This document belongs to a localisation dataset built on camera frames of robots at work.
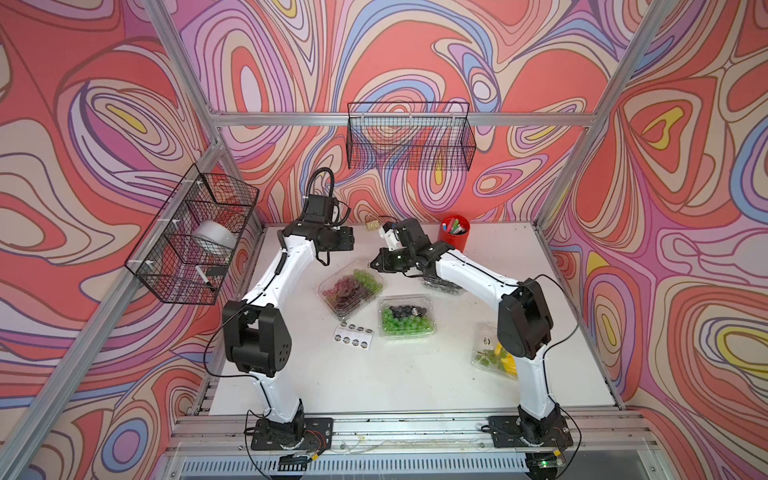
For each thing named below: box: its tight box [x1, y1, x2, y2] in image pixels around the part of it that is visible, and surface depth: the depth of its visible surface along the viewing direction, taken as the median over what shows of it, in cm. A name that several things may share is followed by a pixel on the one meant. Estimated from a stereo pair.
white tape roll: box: [191, 220, 238, 249], surface depth 75 cm
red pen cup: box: [439, 214, 471, 252], surface depth 105 cm
